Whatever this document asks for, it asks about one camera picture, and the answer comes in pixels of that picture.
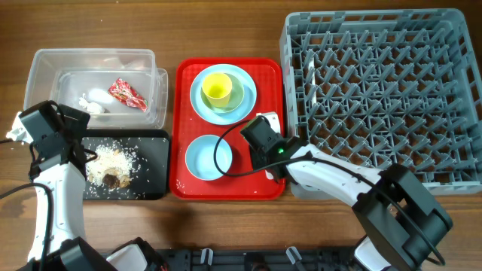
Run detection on light green bowl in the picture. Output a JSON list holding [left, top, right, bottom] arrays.
[[201, 73, 245, 113]]

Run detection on rice and food scraps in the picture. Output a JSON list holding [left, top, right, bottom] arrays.
[[87, 145, 140, 190]]

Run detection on light blue small bowl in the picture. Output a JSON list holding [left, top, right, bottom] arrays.
[[185, 135, 233, 181]]

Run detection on light blue plate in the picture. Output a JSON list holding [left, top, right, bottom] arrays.
[[190, 64, 257, 125]]

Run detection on red snack wrapper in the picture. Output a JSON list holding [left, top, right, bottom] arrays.
[[108, 78, 148, 111]]

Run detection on yellow plastic cup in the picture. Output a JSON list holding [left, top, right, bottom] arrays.
[[202, 72, 233, 108]]

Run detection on pink plastic fork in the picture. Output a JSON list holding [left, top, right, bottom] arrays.
[[266, 171, 274, 180]]

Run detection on white plastic spoon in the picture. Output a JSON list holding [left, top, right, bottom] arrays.
[[307, 59, 316, 105]]

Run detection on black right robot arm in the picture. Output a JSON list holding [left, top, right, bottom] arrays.
[[240, 115, 453, 270]]

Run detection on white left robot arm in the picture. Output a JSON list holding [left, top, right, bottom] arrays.
[[14, 100, 114, 270]]

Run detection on black waste tray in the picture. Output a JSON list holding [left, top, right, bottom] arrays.
[[82, 129, 170, 200]]

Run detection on grey-blue dishwasher rack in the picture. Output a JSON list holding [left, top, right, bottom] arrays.
[[279, 8, 481, 195]]

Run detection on crumpled white tissue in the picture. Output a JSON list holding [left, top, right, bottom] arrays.
[[78, 93, 105, 114]]

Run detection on red plastic tray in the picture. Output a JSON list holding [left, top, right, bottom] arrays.
[[169, 57, 285, 200]]

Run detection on clear plastic bin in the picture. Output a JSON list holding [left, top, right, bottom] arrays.
[[23, 48, 169, 129]]

